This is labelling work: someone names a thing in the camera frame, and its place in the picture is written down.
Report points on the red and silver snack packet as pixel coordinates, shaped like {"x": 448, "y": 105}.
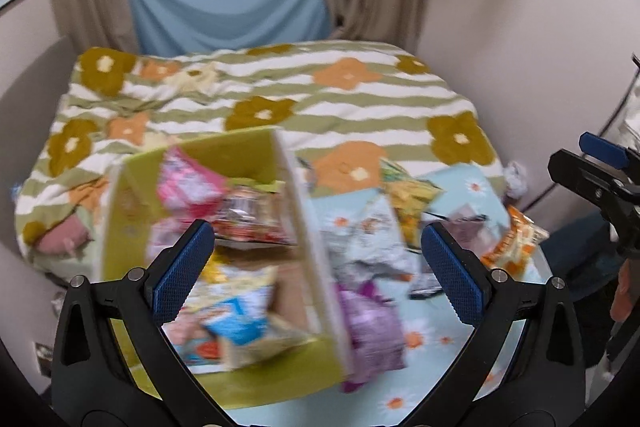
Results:
{"x": 250, "y": 217}

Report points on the crumpled white tissue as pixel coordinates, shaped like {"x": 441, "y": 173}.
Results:
{"x": 515, "y": 182}

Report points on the green cardboard box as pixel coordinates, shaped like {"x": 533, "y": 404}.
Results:
{"x": 250, "y": 147}

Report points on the grey and white snack packet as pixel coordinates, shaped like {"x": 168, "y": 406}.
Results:
{"x": 365, "y": 237}

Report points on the white cloth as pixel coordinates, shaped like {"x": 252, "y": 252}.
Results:
{"x": 632, "y": 122}

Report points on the lilac snack packet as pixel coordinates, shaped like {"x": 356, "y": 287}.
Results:
{"x": 470, "y": 232}

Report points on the striped floral blanket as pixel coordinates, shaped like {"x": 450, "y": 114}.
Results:
{"x": 350, "y": 107}

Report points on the person's leg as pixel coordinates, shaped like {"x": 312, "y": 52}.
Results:
{"x": 580, "y": 267}

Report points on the person's right hand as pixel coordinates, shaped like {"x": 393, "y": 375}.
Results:
{"x": 625, "y": 297}

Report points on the purple snack packet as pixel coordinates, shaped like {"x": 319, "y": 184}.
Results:
{"x": 372, "y": 337}

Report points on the pink snack packet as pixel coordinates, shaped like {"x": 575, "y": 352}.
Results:
{"x": 187, "y": 187}

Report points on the orange snack packet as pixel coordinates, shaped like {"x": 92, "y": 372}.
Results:
{"x": 515, "y": 239}

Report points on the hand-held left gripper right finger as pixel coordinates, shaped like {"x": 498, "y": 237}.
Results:
{"x": 455, "y": 272}

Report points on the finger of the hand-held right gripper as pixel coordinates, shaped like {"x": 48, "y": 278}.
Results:
{"x": 585, "y": 177}
{"x": 602, "y": 147}

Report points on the pink pillow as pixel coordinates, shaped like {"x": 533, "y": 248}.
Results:
{"x": 62, "y": 237}

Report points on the grey headboard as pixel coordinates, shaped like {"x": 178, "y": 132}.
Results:
{"x": 25, "y": 107}

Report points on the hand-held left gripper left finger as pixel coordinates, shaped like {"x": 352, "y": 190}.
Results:
{"x": 182, "y": 272}

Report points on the pale yellow snack packet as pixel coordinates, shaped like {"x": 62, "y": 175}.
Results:
{"x": 240, "y": 282}

